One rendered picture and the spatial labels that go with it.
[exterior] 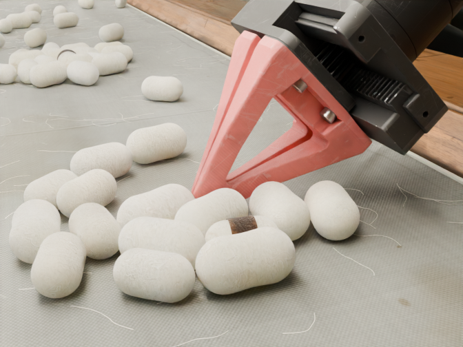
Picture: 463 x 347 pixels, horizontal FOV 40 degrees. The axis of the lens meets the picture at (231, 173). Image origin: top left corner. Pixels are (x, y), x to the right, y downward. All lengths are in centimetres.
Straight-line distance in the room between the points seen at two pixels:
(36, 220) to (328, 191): 12
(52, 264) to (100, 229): 3
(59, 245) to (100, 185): 7
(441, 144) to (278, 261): 16
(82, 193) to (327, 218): 12
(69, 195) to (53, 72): 31
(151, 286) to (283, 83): 10
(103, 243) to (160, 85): 26
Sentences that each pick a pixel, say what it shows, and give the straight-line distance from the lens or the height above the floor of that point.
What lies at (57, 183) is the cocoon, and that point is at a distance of 32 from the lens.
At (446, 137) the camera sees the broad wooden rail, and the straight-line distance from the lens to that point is 38.
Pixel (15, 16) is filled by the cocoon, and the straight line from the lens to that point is 103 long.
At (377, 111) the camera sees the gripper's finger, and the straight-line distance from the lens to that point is 28.
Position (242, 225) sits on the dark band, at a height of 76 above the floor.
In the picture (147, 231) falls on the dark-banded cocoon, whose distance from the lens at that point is 25.
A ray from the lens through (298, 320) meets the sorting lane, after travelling 23.
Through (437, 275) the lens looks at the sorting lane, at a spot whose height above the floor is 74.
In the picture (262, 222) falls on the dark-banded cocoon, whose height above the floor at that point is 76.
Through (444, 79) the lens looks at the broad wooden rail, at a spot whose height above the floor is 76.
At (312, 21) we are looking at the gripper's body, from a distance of 28.
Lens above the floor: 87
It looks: 21 degrees down
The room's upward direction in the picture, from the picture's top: 3 degrees counter-clockwise
